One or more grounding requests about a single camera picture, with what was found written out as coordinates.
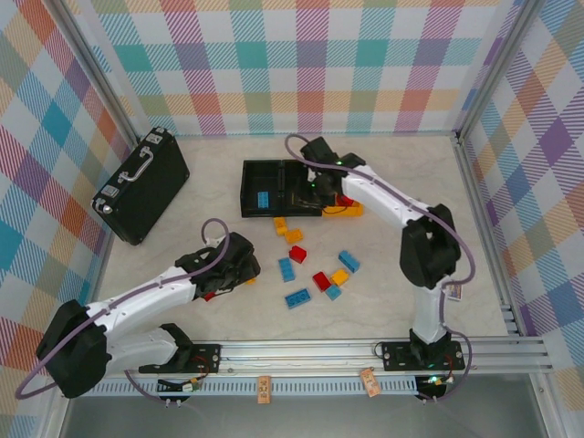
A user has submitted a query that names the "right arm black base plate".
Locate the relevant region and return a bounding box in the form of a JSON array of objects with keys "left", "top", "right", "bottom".
[{"left": 381, "top": 339, "right": 466, "bottom": 372}]

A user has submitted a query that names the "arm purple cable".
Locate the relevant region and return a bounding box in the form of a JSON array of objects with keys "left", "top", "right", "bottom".
[
  {"left": 16, "top": 217, "right": 229, "bottom": 405},
  {"left": 285, "top": 133, "right": 478, "bottom": 405}
]

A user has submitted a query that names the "aluminium side rail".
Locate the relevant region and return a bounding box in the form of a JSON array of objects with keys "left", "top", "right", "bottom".
[{"left": 453, "top": 130, "right": 524, "bottom": 338}]

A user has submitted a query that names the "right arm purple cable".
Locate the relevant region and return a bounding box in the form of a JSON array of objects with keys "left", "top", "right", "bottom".
[{"left": 285, "top": 133, "right": 478, "bottom": 405}]

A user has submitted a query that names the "orange paper tag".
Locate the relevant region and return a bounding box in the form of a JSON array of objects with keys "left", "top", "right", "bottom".
[
  {"left": 359, "top": 368, "right": 381, "bottom": 398},
  {"left": 256, "top": 374, "right": 273, "bottom": 405}
]

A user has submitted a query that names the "black briefcase with metal handle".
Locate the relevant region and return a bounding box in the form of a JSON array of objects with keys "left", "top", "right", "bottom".
[{"left": 90, "top": 126, "right": 192, "bottom": 246}]

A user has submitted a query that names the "slotted grey cable duct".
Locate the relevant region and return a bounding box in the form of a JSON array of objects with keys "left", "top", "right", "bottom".
[{"left": 72, "top": 376, "right": 419, "bottom": 396}]

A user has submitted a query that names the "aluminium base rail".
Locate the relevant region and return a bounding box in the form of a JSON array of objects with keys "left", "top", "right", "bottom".
[{"left": 47, "top": 339, "right": 556, "bottom": 380}]

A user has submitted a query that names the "yellow plastic bin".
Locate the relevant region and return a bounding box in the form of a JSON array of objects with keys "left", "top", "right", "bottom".
[{"left": 321, "top": 200, "right": 365, "bottom": 219}]

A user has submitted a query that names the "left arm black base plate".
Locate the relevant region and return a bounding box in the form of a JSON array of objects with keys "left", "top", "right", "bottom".
[{"left": 139, "top": 344, "right": 223, "bottom": 375}]

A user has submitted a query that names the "flat blue lego plate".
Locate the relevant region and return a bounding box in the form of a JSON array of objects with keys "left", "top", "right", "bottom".
[{"left": 284, "top": 289, "right": 314, "bottom": 310}]

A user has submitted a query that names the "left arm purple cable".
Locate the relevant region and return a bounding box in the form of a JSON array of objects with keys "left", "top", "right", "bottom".
[{"left": 16, "top": 217, "right": 229, "bottom": 405}]

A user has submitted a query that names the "aluminium frame post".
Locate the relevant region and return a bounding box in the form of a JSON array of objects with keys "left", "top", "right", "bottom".
[
  {"left": 53, "top": 0, "right": 141, "bottom": 142},
  {"left": 455, "top": 0, "right": 544, "bottom": 138}
]

